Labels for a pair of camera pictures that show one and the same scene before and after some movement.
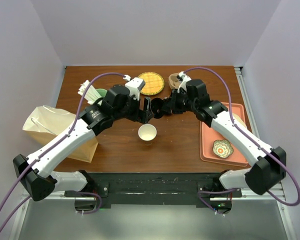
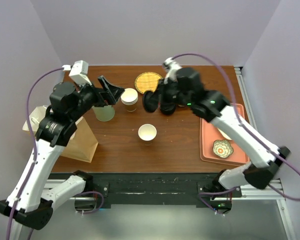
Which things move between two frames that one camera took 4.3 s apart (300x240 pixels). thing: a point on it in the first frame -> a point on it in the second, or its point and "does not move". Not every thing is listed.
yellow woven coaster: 154,83 does not move
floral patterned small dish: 222,148 does not move
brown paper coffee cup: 147,133 does not move
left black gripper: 142,116 -> 110,97
